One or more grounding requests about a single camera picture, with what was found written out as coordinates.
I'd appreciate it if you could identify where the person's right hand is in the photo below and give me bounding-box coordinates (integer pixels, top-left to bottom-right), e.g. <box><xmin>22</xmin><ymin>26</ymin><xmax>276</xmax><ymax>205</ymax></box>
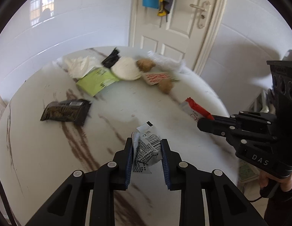
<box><xmin>257</xmin><ymin>169</ymin><xmax>292</xmax><ymax>192</ymax></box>

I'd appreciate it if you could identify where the brown potato lower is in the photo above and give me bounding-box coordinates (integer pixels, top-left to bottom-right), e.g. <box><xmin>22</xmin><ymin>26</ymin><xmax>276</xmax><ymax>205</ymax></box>
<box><xmin>158</xmin><ymin>78</ymin><xmax>173</xmax><ymax>94</ymax></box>

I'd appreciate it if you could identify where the clear plastic bag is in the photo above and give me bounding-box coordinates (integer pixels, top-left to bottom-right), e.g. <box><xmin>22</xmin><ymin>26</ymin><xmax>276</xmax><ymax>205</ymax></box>
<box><xmin>148</xmin><ymin>50</ymin><xmax>185</xmax><ymax>73</ymax></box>

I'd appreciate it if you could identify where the lime green packet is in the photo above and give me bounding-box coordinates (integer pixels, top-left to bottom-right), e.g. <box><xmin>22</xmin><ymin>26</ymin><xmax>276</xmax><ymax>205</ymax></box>
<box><xmin>76</xmin><ymin>67</ymin><xmax>119</xmax><ymax>96</ymax></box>

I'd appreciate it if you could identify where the yellow hanging cloth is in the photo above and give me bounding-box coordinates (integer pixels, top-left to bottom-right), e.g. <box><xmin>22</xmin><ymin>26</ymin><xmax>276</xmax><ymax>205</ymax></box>
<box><xmin>157</xmin><ymin>0</ymin><xmax>168</xmax><ymax>17</ymax></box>

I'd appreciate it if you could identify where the small black wrapper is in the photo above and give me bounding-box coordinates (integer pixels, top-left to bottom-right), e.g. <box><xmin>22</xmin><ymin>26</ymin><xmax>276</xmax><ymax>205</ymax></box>
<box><xmin>101</xmin><ymin>47</ymin><xmax>120</xmax><ymax>68</ymax></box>

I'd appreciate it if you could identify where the white panel door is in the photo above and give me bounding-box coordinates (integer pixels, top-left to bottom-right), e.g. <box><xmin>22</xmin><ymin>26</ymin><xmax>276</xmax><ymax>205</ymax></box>
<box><xmin>129</xmin><ymin>0</ymin><xmax>227</xmax><ymax>75</ymax></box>

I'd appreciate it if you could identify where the white round bun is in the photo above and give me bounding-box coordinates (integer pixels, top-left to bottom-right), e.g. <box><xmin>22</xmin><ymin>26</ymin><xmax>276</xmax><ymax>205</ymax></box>
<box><xmin>110</xmin><ymin>57</ymin><xmax>142</xmax><ymax>81</ymax></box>

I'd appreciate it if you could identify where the white barcode wrapper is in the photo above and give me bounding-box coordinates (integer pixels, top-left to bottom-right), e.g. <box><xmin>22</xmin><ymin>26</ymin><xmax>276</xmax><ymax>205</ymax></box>
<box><xmin>131</xmin><ymin>121</ymin><xmax>162</xmax><ymax>174</ymax></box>

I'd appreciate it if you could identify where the red patterned paper wrapper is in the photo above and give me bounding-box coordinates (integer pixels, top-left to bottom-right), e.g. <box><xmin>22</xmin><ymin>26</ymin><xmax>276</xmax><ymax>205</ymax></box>
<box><xmin>142</xmin><ymin>72</ymin><xmax>171</xmax><ymax>86</ymax></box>

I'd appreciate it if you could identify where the black snack packet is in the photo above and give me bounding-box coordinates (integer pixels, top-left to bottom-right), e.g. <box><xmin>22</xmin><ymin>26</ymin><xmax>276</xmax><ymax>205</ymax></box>
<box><xmin>40</xmin><ymin>99</ymin><xmax>92</xmax><ymax>126</ymax></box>

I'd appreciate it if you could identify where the red white snack wrapper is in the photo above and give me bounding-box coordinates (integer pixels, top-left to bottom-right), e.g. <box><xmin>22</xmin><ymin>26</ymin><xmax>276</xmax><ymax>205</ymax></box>
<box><xmin>180</xmin><ymin>97</ymin><xmax>214</xmax><ymax>122</ymax></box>

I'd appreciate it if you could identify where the silver door handle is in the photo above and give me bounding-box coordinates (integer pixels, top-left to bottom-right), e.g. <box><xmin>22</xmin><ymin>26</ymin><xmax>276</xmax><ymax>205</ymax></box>
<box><xmin>190</xmin><ymin>1</ymin><xmax>211</xmax><ymax>29</ymax></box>

